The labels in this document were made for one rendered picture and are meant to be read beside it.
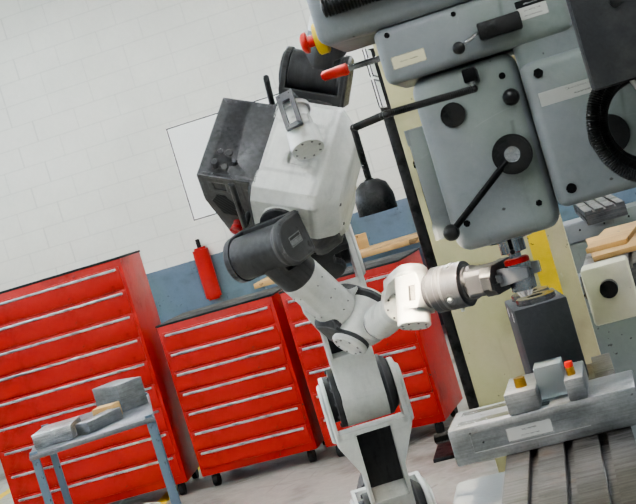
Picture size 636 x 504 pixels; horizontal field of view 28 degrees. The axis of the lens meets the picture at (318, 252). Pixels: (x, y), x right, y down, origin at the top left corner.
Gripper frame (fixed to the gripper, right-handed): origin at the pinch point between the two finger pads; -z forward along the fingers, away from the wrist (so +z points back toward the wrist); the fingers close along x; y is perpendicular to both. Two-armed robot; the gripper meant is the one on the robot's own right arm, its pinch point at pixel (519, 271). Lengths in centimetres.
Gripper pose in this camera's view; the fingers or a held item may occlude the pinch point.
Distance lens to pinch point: 233.5
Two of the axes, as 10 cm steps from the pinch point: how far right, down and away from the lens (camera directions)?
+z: -8.1, 2.1, 5.4
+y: 2.8, 9.6, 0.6
